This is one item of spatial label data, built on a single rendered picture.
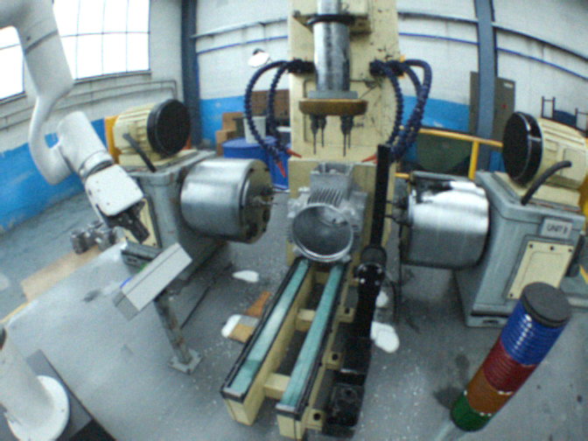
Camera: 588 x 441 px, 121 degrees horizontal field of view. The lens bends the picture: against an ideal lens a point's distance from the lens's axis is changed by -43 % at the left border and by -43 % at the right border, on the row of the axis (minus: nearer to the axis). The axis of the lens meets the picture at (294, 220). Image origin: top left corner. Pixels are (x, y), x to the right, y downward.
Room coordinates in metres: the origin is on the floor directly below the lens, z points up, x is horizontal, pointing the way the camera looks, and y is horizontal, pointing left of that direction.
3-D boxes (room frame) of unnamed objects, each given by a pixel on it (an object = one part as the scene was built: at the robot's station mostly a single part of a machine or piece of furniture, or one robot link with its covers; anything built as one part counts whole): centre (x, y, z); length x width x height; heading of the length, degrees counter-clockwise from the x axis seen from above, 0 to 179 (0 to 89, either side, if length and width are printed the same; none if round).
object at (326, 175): (0.76, -0.11, 1.11); 0.12 x 0.11 x 0.07; 162
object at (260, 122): (2.87, 0.37, 0.99); 0.24 x 0.22 x 0.24; 65
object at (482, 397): (0.11, -0.21, 1.10); 0.06 x 0.06 x 0.04
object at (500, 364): (0.11, -0.21, 1.14); 0.06 x 0.06 x 0.04
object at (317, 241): (0.72, -0.10, 1.01); 0.20 x 0.19 x 0.19; 162
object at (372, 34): (0.96, -0.17, 1.28); 0.55 x 0.37 x 0.96; 162
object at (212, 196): (0.83, 0.24, 1.04); 0.37 x 0.25 x 0.25; 72
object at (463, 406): (0.11, -0.21, 1.05); 0.06 x 0.06 x 0.04
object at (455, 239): (0.62, -0.41, 1.04); 0.41 x 0.25 x 0.25; 72
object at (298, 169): (0.87, -0.14, 0.97); 0.30 x 0.11 x 0.34; 72
